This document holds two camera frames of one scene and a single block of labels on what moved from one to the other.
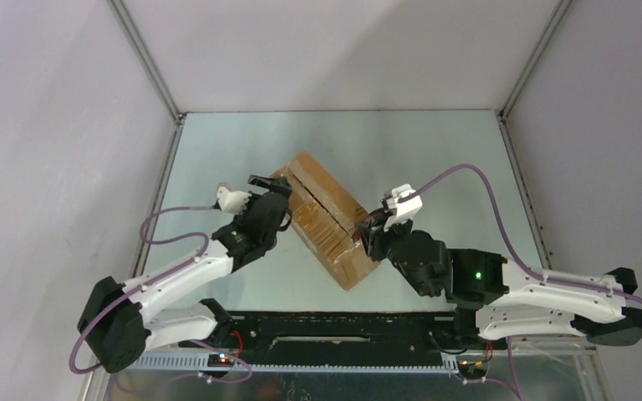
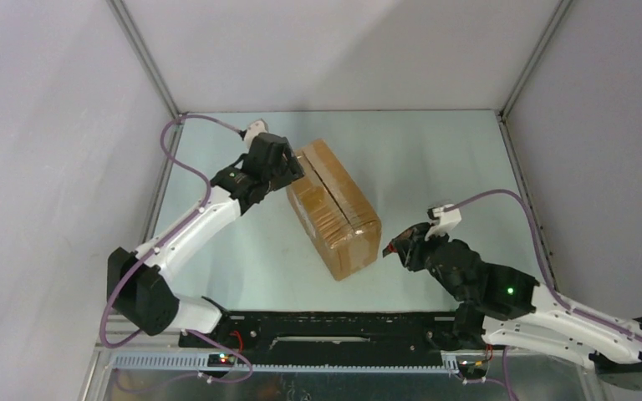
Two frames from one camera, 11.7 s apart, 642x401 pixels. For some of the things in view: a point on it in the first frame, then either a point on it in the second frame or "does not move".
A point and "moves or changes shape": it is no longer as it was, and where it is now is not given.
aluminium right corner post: [556, 22] does not move
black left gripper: [279, 185] to [292, 170]
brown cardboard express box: [327, 215] moves or changes shape
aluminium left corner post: [124, 21] does not move
